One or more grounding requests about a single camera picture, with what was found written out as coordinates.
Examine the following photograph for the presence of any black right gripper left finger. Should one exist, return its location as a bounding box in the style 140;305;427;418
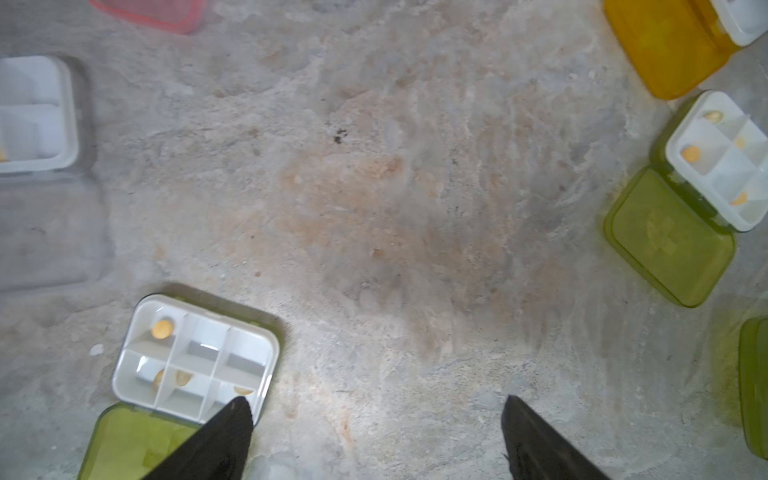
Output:
144;396;254;480

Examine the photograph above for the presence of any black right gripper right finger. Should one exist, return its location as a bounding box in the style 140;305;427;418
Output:
501;395;609;480

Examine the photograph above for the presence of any green pillbox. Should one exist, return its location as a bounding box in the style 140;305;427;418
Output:
738;317;767;459
603;90;767;308
78;294;280;479

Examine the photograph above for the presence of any clear pillbox white tray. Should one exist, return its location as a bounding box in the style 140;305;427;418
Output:
1;55;111;296

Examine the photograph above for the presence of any yellow pillbox far right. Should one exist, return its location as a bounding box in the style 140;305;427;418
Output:
604;0;767;100

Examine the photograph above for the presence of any pink pillbox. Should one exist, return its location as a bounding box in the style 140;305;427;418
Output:
89;0;207;34

